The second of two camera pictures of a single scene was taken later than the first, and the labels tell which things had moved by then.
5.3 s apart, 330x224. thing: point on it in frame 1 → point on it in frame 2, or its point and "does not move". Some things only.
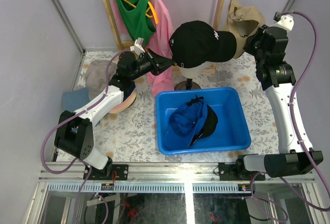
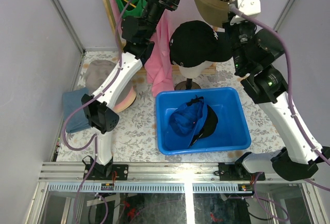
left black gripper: [153, 64] → [167, 3]
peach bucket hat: [125, 104] does not move
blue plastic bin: [231, 133] does not move
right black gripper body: [253, 45] → [240, 34]
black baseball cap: [195, 43] does not move
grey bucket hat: [96, 76] does not move
